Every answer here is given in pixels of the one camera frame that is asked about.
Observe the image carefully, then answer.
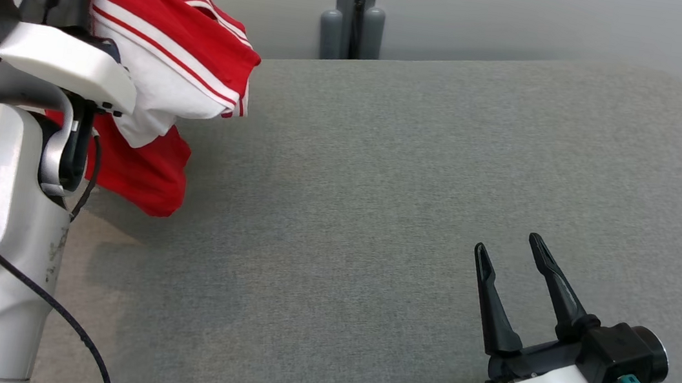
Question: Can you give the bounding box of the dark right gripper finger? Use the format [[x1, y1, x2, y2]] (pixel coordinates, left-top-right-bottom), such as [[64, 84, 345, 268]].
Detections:
[[462, 242, 535, 360], [517, 233, 610, 346]]

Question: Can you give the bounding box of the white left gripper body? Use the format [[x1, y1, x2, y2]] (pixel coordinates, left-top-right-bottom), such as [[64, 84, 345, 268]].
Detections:
[[0, 18, 145, 121]]

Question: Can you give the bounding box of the red shirt with white sleeves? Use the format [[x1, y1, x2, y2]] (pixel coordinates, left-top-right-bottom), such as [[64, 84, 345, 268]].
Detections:
[[28, 0, 269, 228]]

